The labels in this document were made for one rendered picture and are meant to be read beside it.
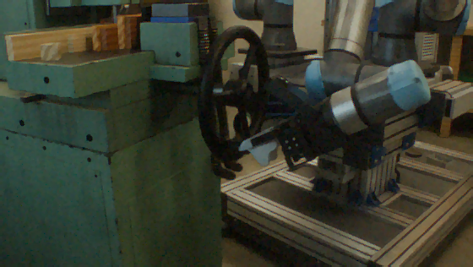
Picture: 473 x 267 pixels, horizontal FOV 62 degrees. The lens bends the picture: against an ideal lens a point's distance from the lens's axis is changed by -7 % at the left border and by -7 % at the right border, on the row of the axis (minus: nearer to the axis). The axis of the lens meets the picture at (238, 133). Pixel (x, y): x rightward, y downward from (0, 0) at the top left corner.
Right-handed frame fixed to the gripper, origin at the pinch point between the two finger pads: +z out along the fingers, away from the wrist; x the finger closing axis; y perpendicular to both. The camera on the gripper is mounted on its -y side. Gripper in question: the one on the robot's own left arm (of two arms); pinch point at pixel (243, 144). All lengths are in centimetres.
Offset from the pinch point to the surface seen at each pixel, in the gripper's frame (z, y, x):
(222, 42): -5.2, -19.1, 1.0
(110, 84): 14.6, -21.9, -10.9
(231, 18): 168, -106, 351
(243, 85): -1.5, -10.4, 7.4
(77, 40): 24.3, -36.0, -4.9
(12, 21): 46, -54, -2
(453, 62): -25, 30, 275
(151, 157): 24.0, -5.5, 0.1
